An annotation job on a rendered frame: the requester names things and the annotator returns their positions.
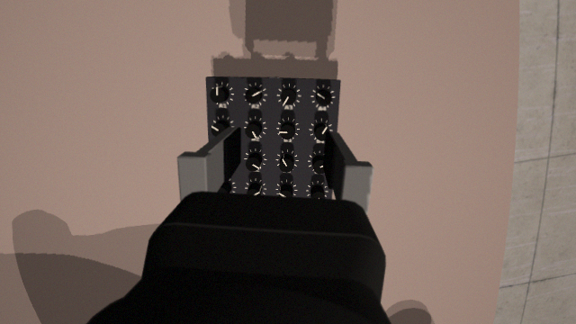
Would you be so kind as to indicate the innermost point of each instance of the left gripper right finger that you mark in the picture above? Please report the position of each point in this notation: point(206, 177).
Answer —
point(350, 179)

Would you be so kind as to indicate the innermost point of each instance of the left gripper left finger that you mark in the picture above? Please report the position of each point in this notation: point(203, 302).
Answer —
point(212, 165)

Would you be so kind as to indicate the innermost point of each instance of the black knob panel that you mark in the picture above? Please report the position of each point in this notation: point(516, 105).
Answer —
point(283, 125)

